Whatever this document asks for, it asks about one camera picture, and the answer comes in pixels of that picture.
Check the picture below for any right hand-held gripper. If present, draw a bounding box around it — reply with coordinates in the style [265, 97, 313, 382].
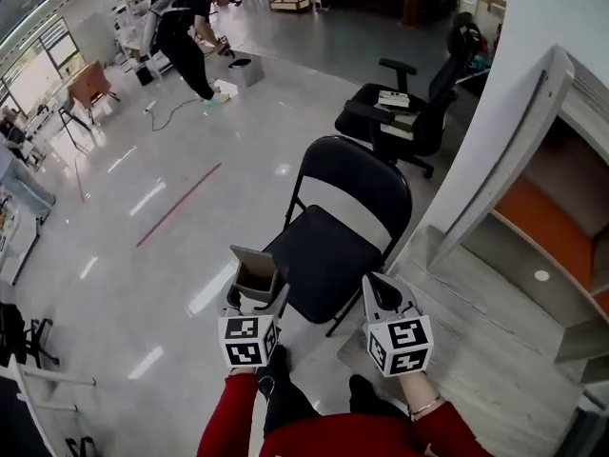
[362, 273, 434, 379]

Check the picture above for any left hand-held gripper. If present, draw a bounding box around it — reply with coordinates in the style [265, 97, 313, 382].
[217, 283, 290, 368]

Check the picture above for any brown pen holder box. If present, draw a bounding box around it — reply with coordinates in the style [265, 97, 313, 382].
[230, 244, 289, 311]

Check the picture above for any person's left forearm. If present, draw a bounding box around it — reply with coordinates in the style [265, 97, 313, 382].
[196, 368, 261, 457]

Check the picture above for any person's right forearm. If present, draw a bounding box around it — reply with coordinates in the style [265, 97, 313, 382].
[397, 371, 496, 457]

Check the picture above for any grey wood-grain table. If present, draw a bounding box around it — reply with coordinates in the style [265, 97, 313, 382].
[336, 225, 600, 451]

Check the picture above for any black folding chair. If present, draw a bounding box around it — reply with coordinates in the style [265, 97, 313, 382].
[263, 134, 414, 338]

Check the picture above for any person's right leg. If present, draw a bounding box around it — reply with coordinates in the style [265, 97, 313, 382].
[348, 373, 410, 421]

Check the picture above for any person's leg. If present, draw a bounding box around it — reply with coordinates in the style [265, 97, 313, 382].
[256, 344, 324, 440]
[348, 373, 410, 421]

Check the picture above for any person's left leg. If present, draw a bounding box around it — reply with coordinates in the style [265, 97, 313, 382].
[256, 344, 324, 440]

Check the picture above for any long thin floor stick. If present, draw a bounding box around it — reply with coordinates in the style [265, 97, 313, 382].
[136, 162, 224, 248]

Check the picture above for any grey wooden desk with hutch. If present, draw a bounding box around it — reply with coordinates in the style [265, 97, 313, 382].
[425, 44, 609, 385]

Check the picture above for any person's red top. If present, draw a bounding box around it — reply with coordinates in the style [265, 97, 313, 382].
[259, 410, 429, 457]

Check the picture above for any thick pale book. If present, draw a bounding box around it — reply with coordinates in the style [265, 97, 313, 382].
[372, 104, 421, 138]

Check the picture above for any black office chair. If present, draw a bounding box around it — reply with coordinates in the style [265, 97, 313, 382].
[334, 10, 484, 180]

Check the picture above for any white book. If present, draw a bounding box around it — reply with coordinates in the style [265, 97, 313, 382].
[378, 89, 413, 109]

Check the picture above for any white flat floor box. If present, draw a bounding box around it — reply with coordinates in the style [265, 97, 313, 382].
[212, 78, 239, 102]

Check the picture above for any grey floor box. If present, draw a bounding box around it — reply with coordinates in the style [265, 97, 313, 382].
[226, 56, 266, 89]

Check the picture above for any orange chair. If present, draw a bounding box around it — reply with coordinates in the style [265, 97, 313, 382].
[56, 60, 121, 135]

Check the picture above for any thin gold bracelet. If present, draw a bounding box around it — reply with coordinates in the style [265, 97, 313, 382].
[409, 396, 446, 418]

